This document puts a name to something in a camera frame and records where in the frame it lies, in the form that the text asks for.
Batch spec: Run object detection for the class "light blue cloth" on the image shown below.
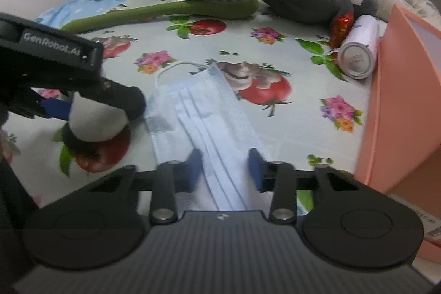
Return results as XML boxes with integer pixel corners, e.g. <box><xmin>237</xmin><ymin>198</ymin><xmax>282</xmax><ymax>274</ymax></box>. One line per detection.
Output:
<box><xmin>36</xmin><ymin>0</ymin><xmax>128</xmax><ymax>29</ymax></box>

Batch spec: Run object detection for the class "red foil candy wrapper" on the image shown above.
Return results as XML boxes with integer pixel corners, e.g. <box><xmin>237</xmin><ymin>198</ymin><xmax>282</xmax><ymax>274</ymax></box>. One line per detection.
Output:
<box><xmin>329</xmin><ymin>10</ymin><xmax>355</xmax><ymax>48</ymax></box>

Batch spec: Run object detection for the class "panda plush toy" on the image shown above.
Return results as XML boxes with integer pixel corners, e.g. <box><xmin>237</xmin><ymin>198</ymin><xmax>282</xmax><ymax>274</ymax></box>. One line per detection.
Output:
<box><xmin>61</xmin><ymin>93</ymin><xmax>128</xmax><ymax>156</ymax></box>

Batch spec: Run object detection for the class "green plush toothbrush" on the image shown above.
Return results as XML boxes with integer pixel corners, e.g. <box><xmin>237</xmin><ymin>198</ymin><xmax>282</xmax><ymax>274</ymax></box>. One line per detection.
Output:
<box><xmin>61</xmin><ymin>0</ymin><xmax>260</xmax><ymax>34</ymax></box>

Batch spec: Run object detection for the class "pink cardboard box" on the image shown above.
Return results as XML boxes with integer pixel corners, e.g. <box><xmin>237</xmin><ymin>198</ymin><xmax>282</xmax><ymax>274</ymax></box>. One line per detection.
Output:
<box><xmin>355</xmin><ymin>6</ymin><xmax>440</xmax><ymax>263</ymax></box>

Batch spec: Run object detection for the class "light blue face mask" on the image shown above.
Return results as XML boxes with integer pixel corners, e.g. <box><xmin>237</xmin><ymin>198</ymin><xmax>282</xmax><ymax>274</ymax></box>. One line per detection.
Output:
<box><xmin>144</xmin><ymin>65</ymin><xmax>271</xmax><ymax>212</ymax></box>

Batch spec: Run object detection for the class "floral fruit tablecloth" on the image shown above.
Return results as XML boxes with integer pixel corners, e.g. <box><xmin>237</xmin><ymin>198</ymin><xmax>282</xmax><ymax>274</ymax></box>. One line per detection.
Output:
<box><xmin>1</xmin><ymin>4</ymin><xmax>372</xmax><ymax>206</ymax></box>

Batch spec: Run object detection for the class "white spray can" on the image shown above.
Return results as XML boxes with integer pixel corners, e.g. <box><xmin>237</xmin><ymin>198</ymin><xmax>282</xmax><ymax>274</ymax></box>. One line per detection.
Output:
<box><xmin>337</xmin><ymin>15</ymin><xmax>379</xmax><ymax>79</ymax></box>

